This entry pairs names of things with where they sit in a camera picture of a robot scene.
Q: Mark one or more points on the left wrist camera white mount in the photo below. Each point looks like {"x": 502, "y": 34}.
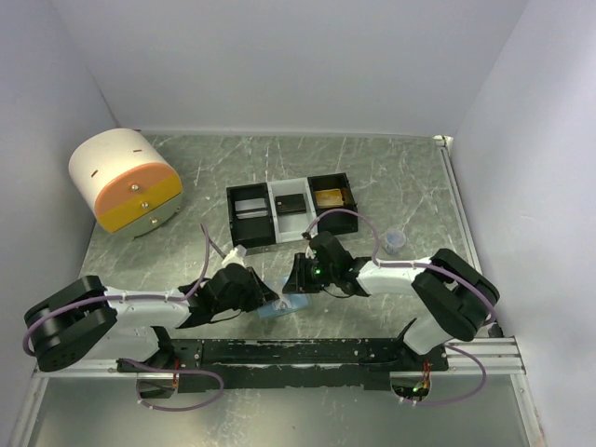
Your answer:
{"x": 235, "y": 256}

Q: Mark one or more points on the black left tray bin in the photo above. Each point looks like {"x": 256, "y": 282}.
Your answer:
{"x": 255, "y": 232}

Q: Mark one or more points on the aluminium rail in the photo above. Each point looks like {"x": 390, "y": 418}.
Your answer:
{"x": 444, "y": 144}
{"x": 498, "y": 356}

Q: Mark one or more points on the aluminium front rail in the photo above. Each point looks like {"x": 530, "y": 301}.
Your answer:
{"x": 498, "y": 356}

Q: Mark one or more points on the black right tray bin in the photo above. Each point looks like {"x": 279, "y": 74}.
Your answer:
{"x": 338, "y": 223}

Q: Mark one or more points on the gold cards in right bin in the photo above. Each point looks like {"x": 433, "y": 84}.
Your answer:
{"x": 329, "y": 198}

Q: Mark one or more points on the small clear plastic cup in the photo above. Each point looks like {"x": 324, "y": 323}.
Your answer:
{"x": 393, "y": 241}

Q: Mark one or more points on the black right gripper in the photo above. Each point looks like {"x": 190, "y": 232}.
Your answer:
{"x": 298, "y": 282}

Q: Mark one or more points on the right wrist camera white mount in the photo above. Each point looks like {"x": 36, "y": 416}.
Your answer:
{"x": 310, "y": 253}

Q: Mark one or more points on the black tray bin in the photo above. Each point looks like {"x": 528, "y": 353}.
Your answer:
{"x": 255, "y": 232}
{"x": 338, "y": 223}

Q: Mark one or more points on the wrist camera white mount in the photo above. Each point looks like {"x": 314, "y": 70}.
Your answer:
{"x": 235, "y": 256}
{"x": 310, "y": 253}

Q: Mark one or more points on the green card holder wallet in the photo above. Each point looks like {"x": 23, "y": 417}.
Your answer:
{"x": 299, "y": 300}

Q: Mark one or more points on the black cards in middle bin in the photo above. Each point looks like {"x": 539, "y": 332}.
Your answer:
{"x": 290, "y": 204}

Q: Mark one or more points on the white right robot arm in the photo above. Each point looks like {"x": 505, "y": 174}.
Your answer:
{"x": 459, "y": 299}

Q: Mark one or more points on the white middle tray bin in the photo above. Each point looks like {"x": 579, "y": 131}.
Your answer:
{"x": 289, "y": 228}

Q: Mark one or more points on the silver cards in left bin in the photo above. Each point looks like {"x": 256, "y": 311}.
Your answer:
{"x": 251, "y": 208}

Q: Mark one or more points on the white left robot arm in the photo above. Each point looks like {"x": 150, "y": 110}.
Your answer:
{"x": 89, "y": 321}

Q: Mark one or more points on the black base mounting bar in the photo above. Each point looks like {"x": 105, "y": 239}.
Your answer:
{"x": 266, "y": 364}

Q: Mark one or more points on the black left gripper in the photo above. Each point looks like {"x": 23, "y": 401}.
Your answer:
{"x": 261, "y": 292}

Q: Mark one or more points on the round drawer cabinet white orange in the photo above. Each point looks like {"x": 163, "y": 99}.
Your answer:
{"x": 130, "y": 188}

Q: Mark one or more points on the aluminium right side rail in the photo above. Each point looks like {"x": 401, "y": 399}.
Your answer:
{"x": 444, "y": 144}

